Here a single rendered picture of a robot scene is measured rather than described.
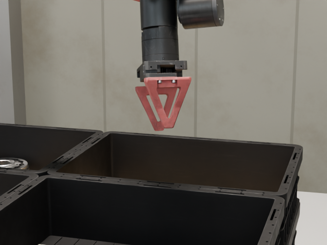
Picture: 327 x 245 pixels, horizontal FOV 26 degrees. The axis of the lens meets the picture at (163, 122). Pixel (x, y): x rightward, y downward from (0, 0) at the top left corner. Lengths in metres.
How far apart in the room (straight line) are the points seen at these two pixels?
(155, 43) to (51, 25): 2.03
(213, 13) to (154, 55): 0.11
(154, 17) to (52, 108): 2.10
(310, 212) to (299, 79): 1.26
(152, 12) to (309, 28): 1.80
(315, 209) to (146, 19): 0.78
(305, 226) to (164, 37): 0.68
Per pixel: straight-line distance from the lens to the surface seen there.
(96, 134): 1.43
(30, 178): 1.17
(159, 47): 1.07
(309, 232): 1.57
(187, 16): 1.07
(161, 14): 1.08
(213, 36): 2.89
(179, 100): 1.03
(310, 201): 1.76
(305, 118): 2.91
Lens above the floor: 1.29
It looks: 14 degrees down
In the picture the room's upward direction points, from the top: straight up
